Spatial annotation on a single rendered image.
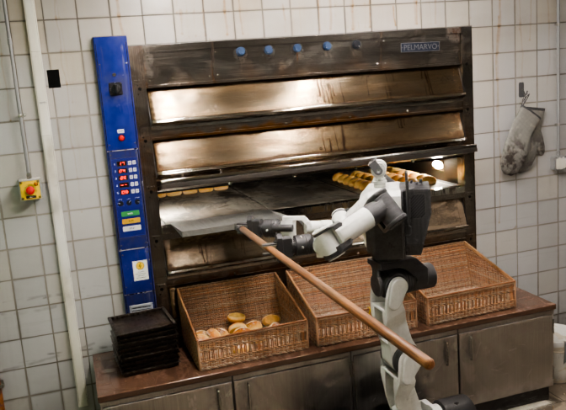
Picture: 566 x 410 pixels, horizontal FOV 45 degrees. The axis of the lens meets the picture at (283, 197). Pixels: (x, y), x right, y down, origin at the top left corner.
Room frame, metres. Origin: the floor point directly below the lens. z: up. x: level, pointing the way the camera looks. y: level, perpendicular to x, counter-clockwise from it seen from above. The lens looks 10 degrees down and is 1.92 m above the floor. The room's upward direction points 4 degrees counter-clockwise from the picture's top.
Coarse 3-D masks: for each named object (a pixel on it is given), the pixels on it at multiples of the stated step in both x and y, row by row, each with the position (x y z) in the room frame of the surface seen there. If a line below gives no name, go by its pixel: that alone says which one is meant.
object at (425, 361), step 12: (240, 228) 3.15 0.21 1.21; (276, 252) 2.65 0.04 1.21; (288, 264) 2.49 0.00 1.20; (312, 276) 2.28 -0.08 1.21; (324, 288) 2.15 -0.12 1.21; (336, 300) 2.05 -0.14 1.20; (348, 300) 2.01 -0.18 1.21; (360, 312) 1.89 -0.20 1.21; (372, 324) 1.81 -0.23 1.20; (384, 336) 1.74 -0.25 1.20; (396, 336) 1.70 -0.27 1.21; (408, 348) 1.62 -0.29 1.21; (420, 360) 1.56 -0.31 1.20; (432, 360) 1.54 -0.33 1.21
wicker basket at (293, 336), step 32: (192, 288) 3.42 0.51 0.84; (224, 288) 3.47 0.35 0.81; (256, 288) 3.52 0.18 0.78; (192, 320) 3.38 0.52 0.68; (224, 320) 3.42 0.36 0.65; (256, 320) 3.46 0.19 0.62; (288, 320) 3.39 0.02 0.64; (192, 352) 3.11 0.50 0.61; (224, 352) 3.15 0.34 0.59; (256, 352) 3.05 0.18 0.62; (288, 352) 3.09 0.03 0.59
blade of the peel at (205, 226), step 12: (216, 216) 3.57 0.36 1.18; (228, 216) 3.55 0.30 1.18; (240, 216) 3.53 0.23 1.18; (264, 216) 3.48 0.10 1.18; (276, 216) 3.46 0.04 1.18; (180, 228) 3.35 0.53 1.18; (192, 228) 3.33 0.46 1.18; (204, 228) 3.20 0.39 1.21; (216, 228) 3.21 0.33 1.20; (228, 228) 3.23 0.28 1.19
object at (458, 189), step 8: (432, 192) 3.89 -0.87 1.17; (440, 192) 3.91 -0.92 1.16; (448, 192) 3.92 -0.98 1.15; (456, 192) 3.94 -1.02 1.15; (464, 192) 3.95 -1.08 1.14; (344, 200) 3.77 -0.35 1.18; (352, 200) 3.75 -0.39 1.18; (288, 208) 3.67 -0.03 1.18; (296, 208) 3.66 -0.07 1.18; (304, 208) 3.66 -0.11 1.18; (312, 208) 3.67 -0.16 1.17; (320, 208) 3.68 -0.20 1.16; (328, 208) 3.70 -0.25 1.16; (336, 208) 3.71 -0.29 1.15; (344, 208) 3.73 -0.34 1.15; (168, 224) 3.48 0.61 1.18; (168, 232) 3.43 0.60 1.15
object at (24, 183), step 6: (18, 180) 3.18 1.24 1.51; (24, 180) 3.17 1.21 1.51; (30, 180) 3.18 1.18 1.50; (36, 180) 3.19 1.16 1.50; (24, 186) 3.17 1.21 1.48; (36, 186) 3.19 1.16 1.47; (24, 192) 3.17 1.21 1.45; (36, 192) 3.18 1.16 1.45; (42, 192) 3.24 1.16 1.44; (24, 198) 3.17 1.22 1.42; (30, 198) 3.18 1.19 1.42; (36, 198) 3.18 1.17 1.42; (42, 198) 3.20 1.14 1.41
